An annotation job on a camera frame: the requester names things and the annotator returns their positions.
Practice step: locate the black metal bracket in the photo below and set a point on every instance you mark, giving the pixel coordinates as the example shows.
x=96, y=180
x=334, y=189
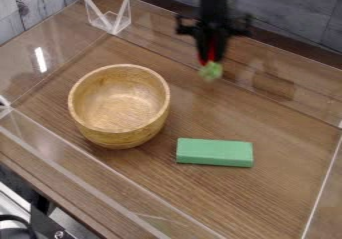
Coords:
x=46, y=227

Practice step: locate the red plush fruit green stem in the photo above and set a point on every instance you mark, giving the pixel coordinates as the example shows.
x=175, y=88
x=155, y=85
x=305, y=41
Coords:
x=211, y=69

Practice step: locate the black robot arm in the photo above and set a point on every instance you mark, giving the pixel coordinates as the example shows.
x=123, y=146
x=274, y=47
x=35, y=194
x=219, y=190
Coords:
x=213, y=11

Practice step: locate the clear acrylic tray enclosure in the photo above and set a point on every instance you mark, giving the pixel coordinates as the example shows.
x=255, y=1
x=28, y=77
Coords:
x=153, y=153

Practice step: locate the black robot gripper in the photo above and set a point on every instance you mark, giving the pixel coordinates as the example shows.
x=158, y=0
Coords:
x=237, y=26

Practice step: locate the wooden bowl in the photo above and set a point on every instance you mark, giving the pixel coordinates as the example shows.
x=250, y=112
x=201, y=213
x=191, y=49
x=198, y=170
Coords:
x=119, y=105

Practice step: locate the green rectangular block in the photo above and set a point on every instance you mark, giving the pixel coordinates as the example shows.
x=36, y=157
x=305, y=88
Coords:
x=214, y=152

